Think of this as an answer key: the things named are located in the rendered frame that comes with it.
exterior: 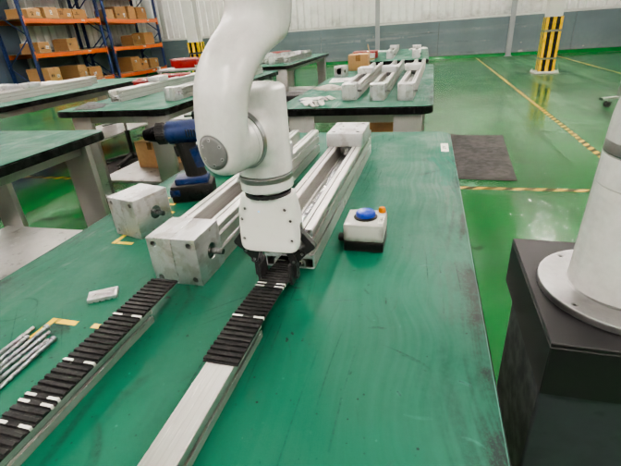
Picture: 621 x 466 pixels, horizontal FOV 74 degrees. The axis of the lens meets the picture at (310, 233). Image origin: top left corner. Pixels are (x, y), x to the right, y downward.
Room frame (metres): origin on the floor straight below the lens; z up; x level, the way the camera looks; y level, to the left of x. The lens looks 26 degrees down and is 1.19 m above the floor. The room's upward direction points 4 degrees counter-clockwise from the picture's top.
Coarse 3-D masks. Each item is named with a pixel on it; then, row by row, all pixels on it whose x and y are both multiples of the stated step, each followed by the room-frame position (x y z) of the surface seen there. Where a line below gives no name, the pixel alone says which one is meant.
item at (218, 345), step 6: (216, 342) 0.44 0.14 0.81; (222, 342) 0.44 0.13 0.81; (228, 342) 0.44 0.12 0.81; (234, 342) 0.44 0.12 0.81; (216, 348) 0.43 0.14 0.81; (222, 348) 0.43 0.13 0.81; (228, 348) 0.43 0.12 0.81; (234, 348) 0.43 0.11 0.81; (240, 348) 0.43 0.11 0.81; (246, 348) 0.43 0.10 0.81
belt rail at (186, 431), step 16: (256, 336) 0.48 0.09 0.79; (208, 368) 0.40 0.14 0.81; (224, 368) 0.40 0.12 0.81; (240, 368) 0.41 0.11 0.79; (192, 384) 0.37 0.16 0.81; (208, 384) 0.37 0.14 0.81; (224, 384) 0.37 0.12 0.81; (192, 400) 0.35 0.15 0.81; (208, 400) 0.35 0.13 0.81; (224, 400) 0.36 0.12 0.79; (176, 416) 0.33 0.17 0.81; (192, 416) 0.33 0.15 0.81; (208, 416) 0.33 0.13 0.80; (160, 432) 0.31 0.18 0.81; (176, 432) 0.31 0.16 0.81; (192, 432) 0.31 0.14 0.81; (208, 432) 0.32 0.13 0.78; (160, 448) 0.29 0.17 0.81; (176, 448) 0.29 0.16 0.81; (192, 448) 0.30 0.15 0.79; (144, 464) 0.27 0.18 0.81; (160, 464) 0.27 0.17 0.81; (176, 464) 0.27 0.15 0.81; (192, 464) 0.29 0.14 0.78
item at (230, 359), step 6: (210, 354) 0.42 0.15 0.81; (216, 354) 0.42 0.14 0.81; (222, 354) 0.42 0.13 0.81; (228, 354) 0.42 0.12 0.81; (234, 354) 0.42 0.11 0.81; (240, 354) 0.41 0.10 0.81; (204, 360) 0.41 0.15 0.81; (210, 360) 0.41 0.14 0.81; (216, 360) 0.41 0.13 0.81; (222, 360) 0.41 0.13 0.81; (228, 360) 0.41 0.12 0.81; (234, 360) 0.41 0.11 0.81; (240, 360) 0.41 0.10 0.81
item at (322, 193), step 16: (368, 144) 1.37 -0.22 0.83; (320, 160) 1.11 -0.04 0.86; (336, 160) 1.22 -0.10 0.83; (352, 160) 1.09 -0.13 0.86; (320, 176) 1.03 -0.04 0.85; (336, 176) 0.96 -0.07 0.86; (352, 176) 1.07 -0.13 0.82; (304, 192) 0.88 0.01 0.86; (320, 192) 0.93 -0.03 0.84; (336, 192) 0.88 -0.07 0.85; (304, 208) 0.87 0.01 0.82; (320, 208) 0.77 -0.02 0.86; (336, 208) 0.88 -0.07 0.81; (304, 224) 0.70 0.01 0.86; (320, 224) 0.75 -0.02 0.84; (320, 240) 0.73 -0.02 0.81; (272, 256) 0.72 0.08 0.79; (320, 256) 0.71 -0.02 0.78
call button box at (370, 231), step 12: (348, 216) 0.77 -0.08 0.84; (384, 216) 0.76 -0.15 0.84; (348, 228) 0.73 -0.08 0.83; (360, 228) 0.73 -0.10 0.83; (372, 228) 0.72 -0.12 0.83; (384, 228) 0.74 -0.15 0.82; (348, 240) 0.73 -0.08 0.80; (360, 240) 0.73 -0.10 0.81; (372, 240) 0.72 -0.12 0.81; (384, 240) 0.75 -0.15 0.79
